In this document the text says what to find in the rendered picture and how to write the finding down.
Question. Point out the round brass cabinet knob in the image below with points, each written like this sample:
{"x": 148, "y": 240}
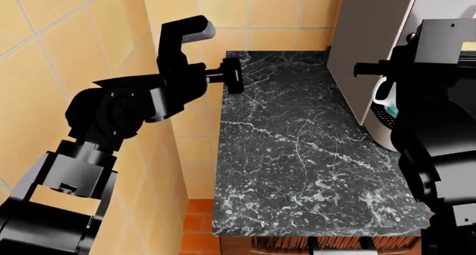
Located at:
{"x": 411, "y": 37}

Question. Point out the brown wooden base cabinet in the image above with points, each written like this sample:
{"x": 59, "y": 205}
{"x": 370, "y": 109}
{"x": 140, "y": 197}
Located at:
{"x": 275, "y": 244}

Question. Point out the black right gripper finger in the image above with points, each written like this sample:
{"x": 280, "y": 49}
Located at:
{"x": 370, "y": 69}

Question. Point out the white coffee machine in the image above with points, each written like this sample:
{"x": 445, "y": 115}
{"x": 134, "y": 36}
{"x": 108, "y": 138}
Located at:
{"x": 381, "y": 135}
{"x": 364, "y": 37}

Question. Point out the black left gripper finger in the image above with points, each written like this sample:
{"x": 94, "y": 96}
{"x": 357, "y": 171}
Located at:
{"x": 235, "y": 86}
{"x": 231, "y": 65}

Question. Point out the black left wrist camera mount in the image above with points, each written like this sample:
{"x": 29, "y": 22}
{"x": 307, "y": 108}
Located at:
{"x": 186, "y": 26}

